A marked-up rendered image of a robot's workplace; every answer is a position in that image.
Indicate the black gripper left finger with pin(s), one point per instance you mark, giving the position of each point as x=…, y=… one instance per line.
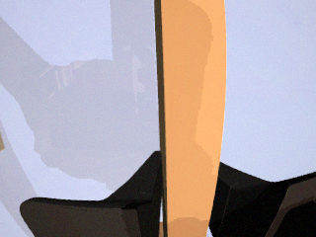
x=131, y=211

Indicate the long wooden bed rail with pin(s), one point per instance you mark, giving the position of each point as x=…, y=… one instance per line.
x=191, y=66

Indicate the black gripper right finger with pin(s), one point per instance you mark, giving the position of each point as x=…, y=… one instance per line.
x=246, y=206

